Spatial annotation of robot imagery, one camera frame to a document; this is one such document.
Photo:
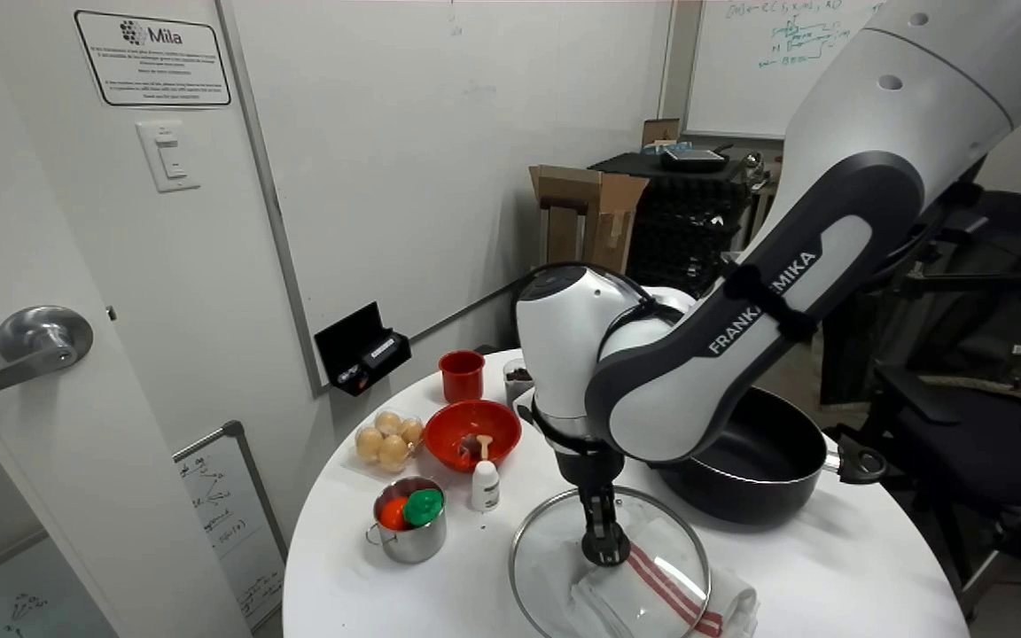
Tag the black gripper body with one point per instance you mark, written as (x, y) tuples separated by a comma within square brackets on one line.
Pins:
[(590, 466)]

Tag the glass lid black knob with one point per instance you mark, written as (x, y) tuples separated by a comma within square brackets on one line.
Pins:
[(546, 568)]

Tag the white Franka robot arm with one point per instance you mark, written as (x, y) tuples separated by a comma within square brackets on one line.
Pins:
[(888, 119)]

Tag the black cooking pot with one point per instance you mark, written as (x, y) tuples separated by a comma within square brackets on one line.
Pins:
[(745, 491)]

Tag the small white bottle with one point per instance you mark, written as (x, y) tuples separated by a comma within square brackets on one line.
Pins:
[(483, 484)]

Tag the clear measuring cup dark liquid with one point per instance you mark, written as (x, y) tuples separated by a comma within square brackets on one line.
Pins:
[(520, 386)]

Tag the white towel red stripe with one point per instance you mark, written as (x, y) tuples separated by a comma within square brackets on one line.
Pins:
[(724, 611)]

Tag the red bowl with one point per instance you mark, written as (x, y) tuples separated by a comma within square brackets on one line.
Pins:
[(445, 431)]

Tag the red mug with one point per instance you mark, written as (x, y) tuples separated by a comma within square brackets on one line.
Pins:
[(462, 381)]

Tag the beige round ball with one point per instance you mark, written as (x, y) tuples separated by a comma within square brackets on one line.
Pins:
[(414, 433), (396, 451), (371, 446), (389, 423)]

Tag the metal cup with colourful items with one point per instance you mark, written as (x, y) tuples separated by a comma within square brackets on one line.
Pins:
[(409, 544)]

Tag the black cabinet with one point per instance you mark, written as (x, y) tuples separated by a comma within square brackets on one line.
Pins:
[(688, 230)]

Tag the brown cardboard box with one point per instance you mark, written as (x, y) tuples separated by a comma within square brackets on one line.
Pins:
[(604, 207)]

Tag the black open case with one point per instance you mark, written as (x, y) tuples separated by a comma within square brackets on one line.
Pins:
[(351, 340)]

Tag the flat black device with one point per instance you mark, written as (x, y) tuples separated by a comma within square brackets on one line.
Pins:
[(692, 155)]

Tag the small cardboard box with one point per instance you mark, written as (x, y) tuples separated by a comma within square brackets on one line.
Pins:
[(662, 132)]

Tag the small leaning whiteboard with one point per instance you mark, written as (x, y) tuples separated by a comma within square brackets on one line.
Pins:
[(228, 520)]

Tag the black office chair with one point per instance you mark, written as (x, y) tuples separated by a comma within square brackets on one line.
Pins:
[(973, 439)]

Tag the wall whiteboard with writing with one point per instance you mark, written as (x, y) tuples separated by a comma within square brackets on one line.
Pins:
[(770, 74)]

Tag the white light switch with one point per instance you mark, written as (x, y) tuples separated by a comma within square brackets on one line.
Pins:
[(167, 155)]

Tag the Mila wall sign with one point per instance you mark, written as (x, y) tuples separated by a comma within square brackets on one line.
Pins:
[(153, 57)]

